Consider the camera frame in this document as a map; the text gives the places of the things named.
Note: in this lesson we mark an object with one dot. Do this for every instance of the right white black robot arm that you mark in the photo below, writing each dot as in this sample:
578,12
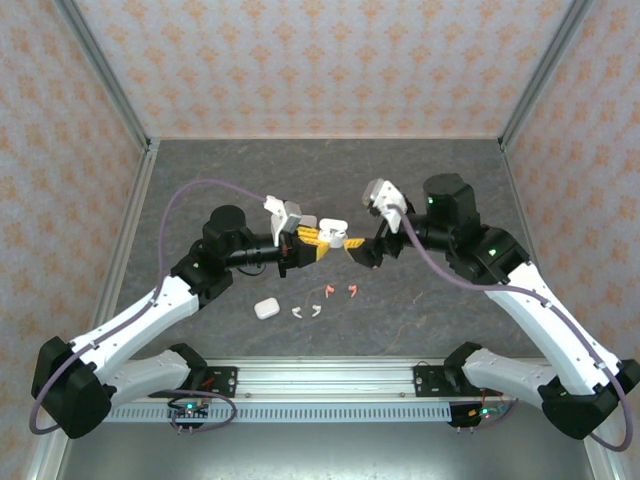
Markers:
580,410

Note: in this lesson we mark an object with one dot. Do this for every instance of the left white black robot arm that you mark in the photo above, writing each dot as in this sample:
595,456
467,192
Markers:
70,400

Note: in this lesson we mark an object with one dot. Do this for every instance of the small electronics board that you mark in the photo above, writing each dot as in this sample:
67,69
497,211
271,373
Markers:
482,412
189,411

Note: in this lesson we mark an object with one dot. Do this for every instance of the grey metal sheet panel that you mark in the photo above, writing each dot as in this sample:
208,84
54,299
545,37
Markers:
320,450

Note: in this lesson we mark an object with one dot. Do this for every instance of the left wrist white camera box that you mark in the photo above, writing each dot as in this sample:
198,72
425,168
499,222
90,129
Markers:
290,215

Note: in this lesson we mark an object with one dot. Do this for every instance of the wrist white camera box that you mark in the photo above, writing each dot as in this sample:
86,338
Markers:
290,215
387,197

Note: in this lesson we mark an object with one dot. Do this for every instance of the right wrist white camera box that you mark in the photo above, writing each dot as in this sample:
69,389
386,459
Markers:
387,197

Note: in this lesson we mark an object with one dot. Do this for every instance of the aluminium table side rail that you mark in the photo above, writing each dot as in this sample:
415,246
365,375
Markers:
515,180
140,180

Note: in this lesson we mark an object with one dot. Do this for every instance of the long aluminium mounting rail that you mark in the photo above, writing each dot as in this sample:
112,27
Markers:
325,380

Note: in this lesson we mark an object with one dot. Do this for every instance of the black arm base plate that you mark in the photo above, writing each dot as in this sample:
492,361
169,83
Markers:
225,382
425,382

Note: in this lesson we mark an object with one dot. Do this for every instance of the aluminium frame post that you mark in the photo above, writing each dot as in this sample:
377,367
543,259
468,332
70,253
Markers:
547,65
103,65

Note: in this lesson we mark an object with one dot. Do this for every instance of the short aluminium frame rail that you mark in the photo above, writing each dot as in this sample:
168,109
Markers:
45,462
602,466

